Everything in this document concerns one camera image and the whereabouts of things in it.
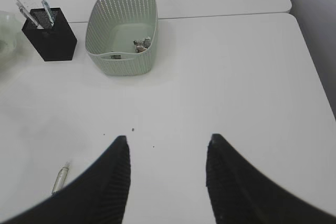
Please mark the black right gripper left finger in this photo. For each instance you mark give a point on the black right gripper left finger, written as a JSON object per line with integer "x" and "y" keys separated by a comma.
{"x": 98, "y": 195}

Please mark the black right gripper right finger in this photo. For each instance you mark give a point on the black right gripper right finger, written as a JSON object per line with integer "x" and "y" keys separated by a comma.
{"x": 240, "y": 193}

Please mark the small paper scrap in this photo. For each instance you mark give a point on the small paper scrap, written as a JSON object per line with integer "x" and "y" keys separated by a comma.
{"x": 116, "y": 57}

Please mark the large paper scrap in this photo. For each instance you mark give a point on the large paper scrap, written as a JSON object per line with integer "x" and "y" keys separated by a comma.
{"x": 142, "y": 45}

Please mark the blue grey ballpoint pen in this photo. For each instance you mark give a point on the blue grey ballpoint pen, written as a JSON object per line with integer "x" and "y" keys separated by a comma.
{"x": 48, "y": 11}

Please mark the clear plastic ruler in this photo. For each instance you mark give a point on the clear plastic ruler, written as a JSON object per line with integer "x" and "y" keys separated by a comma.
{"x": 28, "y": 4}

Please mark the white grey ballpoint pen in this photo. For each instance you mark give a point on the white grey ballpoint pen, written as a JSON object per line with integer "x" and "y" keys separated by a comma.
{"x": 27, "y": 15}

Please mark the green white ballpoint pen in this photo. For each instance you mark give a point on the green white ballpoint pen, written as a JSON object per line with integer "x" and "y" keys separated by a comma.
{"x": 61, "y": 178}

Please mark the black mesh pen holder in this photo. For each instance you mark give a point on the black mesh pen holder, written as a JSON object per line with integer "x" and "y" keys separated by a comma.
{"x": 53, "y": 42}

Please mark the pale green plastic basket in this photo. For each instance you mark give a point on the pale green plastic basket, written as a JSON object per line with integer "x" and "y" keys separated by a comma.
{"x": 113, "y": 26}

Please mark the wavy pale green glass plate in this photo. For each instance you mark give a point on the wavy pale green glass plate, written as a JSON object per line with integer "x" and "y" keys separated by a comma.
{"x": 10, "y": 27}

